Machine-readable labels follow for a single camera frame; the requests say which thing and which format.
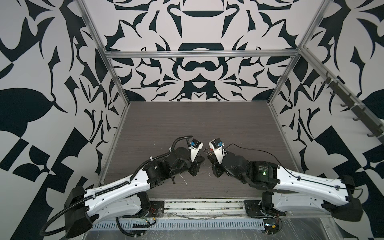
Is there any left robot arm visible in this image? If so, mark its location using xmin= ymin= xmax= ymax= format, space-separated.
xmin=64 ymin=147 xmax=205 ymax=239

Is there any black wall hook rail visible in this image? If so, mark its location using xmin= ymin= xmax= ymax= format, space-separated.
xmin=322 ymin=72 xmax=384 ymax=145

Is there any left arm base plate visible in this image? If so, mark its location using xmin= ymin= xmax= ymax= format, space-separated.
xmin=122 ymin=201 xmax=165 ymax=219

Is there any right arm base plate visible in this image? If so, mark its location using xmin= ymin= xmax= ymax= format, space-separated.
xmin=244 ymin=200 xmax=286 ymax=219

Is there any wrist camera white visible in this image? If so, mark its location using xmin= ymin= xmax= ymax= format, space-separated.
xmin=209 ymin=138 xmax=226 ymax=164
xmin=189 ymin=138 xmax=204 ymax=163

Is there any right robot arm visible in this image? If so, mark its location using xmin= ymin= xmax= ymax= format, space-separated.
xmin=208 ymin=151 xmax=364 ymax=222

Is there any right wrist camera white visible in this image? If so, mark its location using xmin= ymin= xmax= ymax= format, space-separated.
xmin=209 ymin=138 xmax=226 ymax=164

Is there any black corrugated cable conduit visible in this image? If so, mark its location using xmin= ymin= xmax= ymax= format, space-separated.
xmin=39 ymin=135 xmax=194 ymax=238

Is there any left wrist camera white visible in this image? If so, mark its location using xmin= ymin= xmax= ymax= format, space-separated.
xmin=189 ymin=138 xmax=204 ymax=163

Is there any white slotted cable duct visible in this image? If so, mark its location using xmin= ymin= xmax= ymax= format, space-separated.
xmin=89 ymin=218 xmax=266 ymax=231

